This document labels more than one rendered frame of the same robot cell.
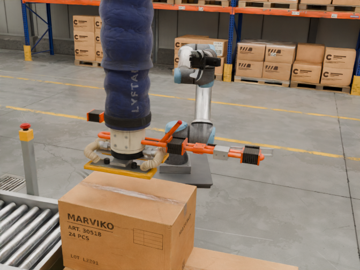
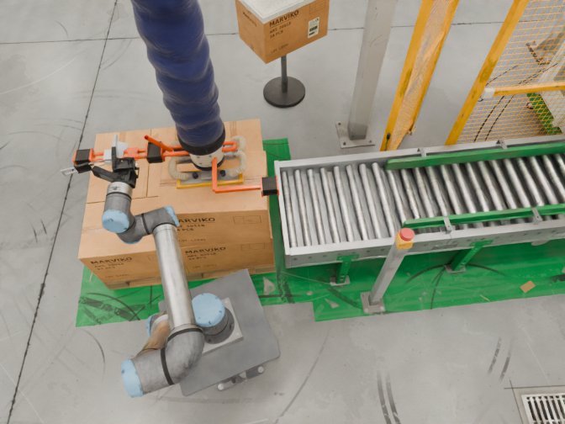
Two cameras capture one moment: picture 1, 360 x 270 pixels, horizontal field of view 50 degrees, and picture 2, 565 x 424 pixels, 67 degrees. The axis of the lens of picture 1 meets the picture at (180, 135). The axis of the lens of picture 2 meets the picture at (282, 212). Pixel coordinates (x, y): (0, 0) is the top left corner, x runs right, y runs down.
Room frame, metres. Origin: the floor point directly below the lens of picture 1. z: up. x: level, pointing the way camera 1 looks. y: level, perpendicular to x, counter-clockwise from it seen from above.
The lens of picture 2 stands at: (3.18, 0.18, 2.90)
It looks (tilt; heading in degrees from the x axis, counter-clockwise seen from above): 60 degrees down; 162
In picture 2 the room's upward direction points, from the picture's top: 2 degrees counter-clockwise
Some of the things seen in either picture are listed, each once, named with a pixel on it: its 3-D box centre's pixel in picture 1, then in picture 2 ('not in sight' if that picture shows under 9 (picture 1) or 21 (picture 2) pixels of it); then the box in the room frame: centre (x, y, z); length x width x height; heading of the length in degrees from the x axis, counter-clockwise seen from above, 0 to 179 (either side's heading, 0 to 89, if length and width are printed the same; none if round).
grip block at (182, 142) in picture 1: (177, 145); (155, 152); (1.71, 0.01, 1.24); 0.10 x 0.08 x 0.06; 165
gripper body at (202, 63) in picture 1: (199, 61); (124, 174); (2.07, -0.09, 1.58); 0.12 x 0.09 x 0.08; 164
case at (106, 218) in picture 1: (130, 225); (218, 200); (1.77, 0.24, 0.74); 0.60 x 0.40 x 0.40; 72
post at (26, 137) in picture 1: (32, 194); (386, 274); (2.48, 1.05, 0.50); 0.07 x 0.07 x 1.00; 76
